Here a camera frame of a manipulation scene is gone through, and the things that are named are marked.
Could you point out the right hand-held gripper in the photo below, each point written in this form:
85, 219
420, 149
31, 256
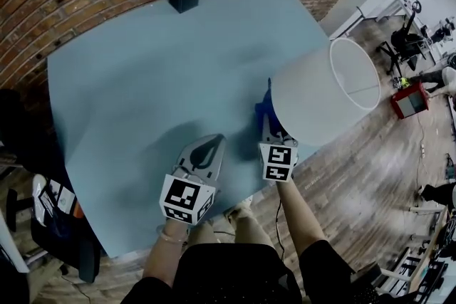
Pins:
278, 161

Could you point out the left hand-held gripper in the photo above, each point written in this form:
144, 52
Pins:
185, 197

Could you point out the white shade lamp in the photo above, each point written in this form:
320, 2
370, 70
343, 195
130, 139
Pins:
313, 96

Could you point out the person's right forearm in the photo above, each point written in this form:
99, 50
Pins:
294, 210

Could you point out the person's left forearm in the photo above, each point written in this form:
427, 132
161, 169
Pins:
164, 252

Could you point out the person's legs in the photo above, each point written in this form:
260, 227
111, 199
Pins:
436, 76
246, 228

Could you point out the person's black clothing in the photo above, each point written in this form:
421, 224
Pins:
228, 274

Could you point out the red box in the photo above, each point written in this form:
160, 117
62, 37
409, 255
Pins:
409, 101

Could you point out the white power strip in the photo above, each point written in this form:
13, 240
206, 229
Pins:
423, 150

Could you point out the black office chair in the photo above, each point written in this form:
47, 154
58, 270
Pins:
404, 42

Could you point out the white bag with papers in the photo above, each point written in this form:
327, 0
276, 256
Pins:
50, 195

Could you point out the black chair with dark jacket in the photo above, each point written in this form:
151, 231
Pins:
67, 242

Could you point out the white frame desk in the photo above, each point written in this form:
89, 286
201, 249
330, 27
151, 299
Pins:
360, 19

